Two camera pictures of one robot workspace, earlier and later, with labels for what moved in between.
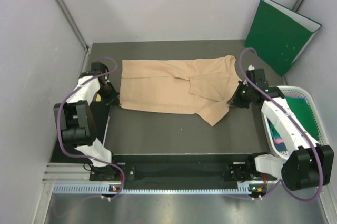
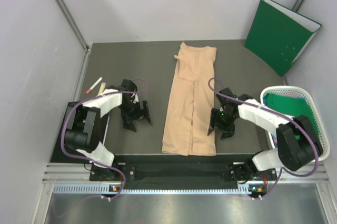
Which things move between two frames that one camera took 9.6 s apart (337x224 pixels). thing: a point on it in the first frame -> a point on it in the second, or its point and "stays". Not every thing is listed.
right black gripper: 236,100 -> 215,115
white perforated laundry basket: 323,138 stays
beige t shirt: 200,85 -> 187,124
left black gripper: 113,99 -> 139,115
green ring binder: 278,34 stays
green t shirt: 303,114 stays
